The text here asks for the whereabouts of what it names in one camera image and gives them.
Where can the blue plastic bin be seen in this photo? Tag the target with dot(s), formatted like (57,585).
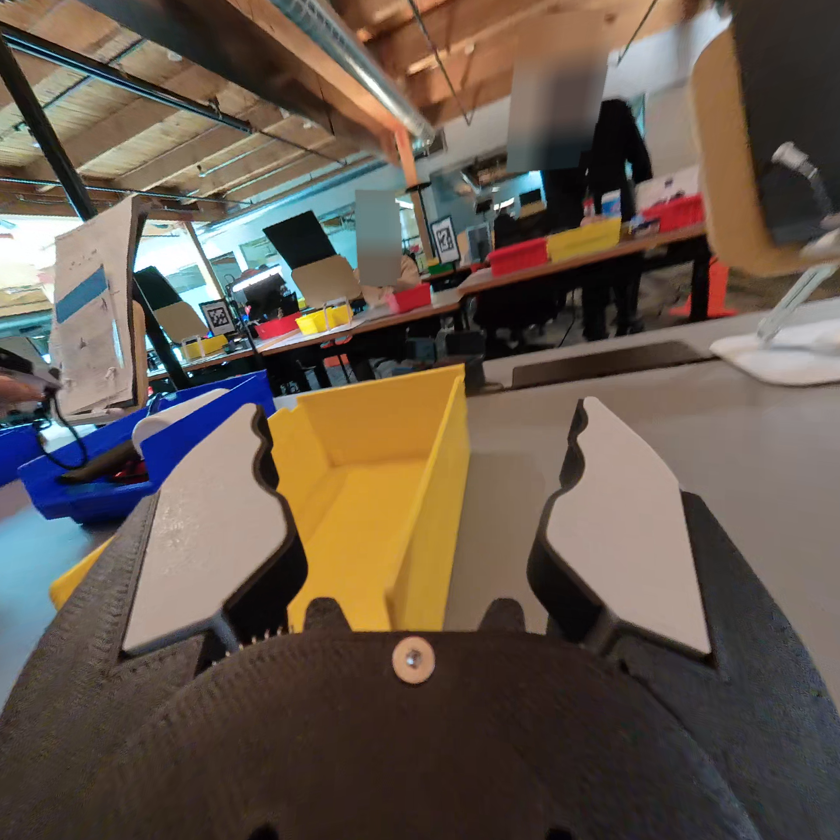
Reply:
(85,499)
(16,453)

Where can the orange traffic cone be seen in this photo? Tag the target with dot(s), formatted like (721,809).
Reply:
(705,295)

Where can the black slanted pole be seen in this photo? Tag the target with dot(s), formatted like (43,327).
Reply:
(39,124)

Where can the small red bin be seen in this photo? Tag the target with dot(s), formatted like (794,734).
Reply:
(275,327)
(673,213)
(518,257)
(410,298)

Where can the paper covered board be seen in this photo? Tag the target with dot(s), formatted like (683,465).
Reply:
(92,315)

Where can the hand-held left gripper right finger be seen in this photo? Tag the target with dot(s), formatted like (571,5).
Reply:
(623,525)

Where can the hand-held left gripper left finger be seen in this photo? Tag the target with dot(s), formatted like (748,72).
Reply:
(210,525)

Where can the small marker board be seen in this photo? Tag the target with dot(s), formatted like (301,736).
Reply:
(218,318)
(443,239)

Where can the white rounded object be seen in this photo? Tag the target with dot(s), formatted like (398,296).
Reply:
(177,420)

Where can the large yellow plastic bin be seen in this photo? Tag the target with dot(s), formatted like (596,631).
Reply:
(367,499)

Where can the silver ceiling duct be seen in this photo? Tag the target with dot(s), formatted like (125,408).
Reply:
(367,72)

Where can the black and wood panel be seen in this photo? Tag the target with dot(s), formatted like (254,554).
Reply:
(170,315)
(308,243)

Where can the small yellow bin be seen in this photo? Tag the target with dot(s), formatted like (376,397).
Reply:
(584,241)
(203,348)
(321,320)

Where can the long work table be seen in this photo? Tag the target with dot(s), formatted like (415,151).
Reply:
(590,266)
(367,325)

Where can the black desk lamp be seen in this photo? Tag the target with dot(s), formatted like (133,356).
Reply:
(259,295)

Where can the white metal stand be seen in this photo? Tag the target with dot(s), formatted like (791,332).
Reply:
(787,361)

